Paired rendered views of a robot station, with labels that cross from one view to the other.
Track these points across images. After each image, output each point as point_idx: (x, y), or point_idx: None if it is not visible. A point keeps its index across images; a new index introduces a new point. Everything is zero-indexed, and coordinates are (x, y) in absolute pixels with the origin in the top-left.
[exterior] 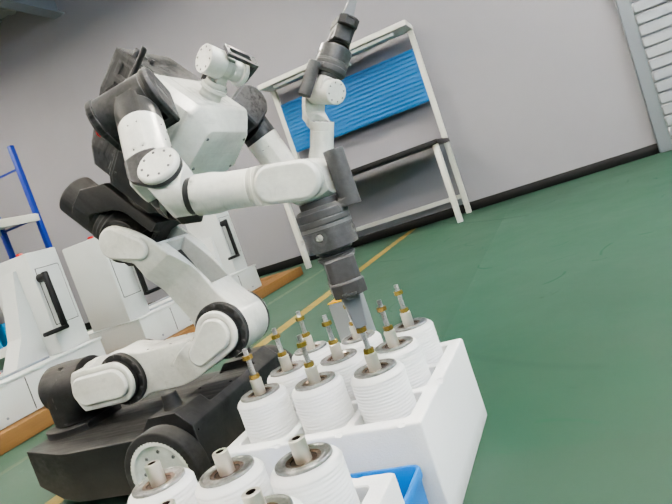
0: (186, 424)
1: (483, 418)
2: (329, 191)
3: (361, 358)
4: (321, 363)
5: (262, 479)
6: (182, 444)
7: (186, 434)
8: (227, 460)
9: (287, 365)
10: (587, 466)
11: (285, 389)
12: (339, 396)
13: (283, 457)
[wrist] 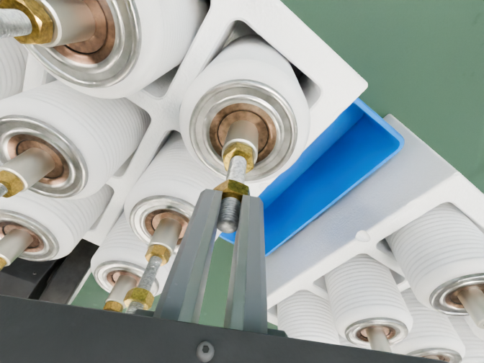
0: (33, 290)
1: None
2: None
3: (67, 112)
4: (63, 197)
5: (399, 302)
6: (73, 286)
7: (53, 286)
8: (389, 345)
9: (23, 243)
10: None
11: (131, 251)
12: (213, 186)
13: (436, 307)
